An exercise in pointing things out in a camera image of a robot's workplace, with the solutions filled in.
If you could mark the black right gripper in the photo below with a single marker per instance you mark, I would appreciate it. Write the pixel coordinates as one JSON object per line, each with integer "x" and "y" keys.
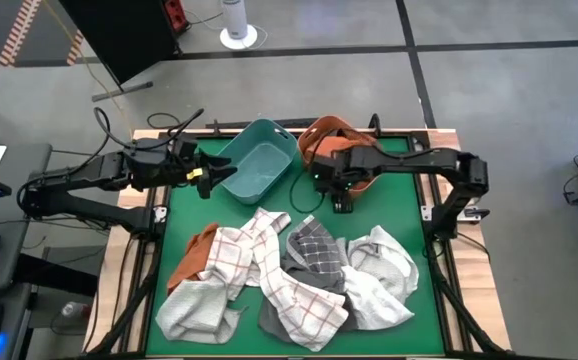
{"x": 339, "y": 172}

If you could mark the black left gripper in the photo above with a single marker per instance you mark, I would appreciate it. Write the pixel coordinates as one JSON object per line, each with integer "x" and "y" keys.
{"x": 184, "y": 165}

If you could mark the teal plastic basket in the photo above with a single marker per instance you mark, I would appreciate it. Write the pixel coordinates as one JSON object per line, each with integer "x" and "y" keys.
{"x": 259, "y": 165}

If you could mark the grey white-grid towel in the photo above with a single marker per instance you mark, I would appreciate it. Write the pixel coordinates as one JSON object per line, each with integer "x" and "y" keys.
{"x": 316, "y": 247}

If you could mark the orange towel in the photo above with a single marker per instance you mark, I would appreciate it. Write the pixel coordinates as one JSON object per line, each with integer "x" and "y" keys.
{"x": 191, "y": 260}
{"x": 339, "y": 145}

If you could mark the orange plastic basket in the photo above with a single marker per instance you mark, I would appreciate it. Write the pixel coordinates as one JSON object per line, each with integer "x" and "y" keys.
{"x": 309, "y": 140}

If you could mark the white ribbed towel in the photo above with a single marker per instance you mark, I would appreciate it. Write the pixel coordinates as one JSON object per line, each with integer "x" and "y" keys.
{"x": 386, "y": 260}

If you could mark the white red-check towel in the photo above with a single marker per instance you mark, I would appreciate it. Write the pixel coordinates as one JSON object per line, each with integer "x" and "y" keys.
{"x": 226, "y": 255}
{"x": 299, "y": 310}

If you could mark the white waffle towel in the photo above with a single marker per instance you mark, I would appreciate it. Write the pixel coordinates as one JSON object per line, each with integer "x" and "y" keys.
{"x": 194, "y": 310}

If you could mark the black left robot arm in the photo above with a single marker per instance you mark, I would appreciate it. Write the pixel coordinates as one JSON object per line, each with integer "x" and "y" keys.
{"x": 94, "y": 170}

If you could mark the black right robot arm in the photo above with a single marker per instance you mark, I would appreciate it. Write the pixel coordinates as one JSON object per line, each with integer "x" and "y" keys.
{"x": 419, "y": 160}

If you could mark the long black strip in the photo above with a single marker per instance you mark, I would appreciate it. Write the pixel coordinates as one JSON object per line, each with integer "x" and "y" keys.
{"x": 229, "y": 124}

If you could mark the green table mat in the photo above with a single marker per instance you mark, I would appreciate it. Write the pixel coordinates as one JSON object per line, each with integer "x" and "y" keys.
{"x": 399, "y": 215}

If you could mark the black clamp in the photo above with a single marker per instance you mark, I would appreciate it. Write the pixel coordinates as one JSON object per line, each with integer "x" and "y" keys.
{"x": 375, "y": 122}

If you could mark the white tower fan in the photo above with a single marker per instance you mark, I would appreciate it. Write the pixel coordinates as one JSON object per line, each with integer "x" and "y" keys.
{"x": 236, "y": 20}

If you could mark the red power strip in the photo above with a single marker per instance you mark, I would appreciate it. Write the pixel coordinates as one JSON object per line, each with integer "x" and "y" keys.
{"x": 175, "y": 12}

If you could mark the black standing panel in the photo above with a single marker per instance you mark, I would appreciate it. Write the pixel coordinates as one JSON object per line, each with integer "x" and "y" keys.
{"x": 119, "y": 35}

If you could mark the grey desk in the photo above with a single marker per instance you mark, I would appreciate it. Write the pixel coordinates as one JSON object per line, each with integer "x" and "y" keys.
{"x": 24, "y": 165}

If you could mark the clear plastic bottle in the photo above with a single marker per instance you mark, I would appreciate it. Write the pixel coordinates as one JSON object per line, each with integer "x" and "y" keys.
{"x": 75, "y": 310}

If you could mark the black table frame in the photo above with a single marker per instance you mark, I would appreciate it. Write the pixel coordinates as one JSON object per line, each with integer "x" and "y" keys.
{"x": 419, "y": 141}

